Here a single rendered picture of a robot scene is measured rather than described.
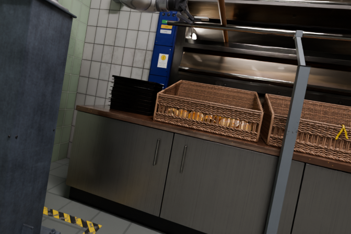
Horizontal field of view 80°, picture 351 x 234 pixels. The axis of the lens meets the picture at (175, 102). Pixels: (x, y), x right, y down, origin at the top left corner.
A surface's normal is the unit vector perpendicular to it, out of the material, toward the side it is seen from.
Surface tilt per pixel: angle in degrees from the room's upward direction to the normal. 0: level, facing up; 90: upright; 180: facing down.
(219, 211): 90
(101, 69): 90
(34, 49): 90
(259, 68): 70
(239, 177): 90
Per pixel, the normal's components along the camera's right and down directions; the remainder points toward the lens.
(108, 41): -0.26, 0.00
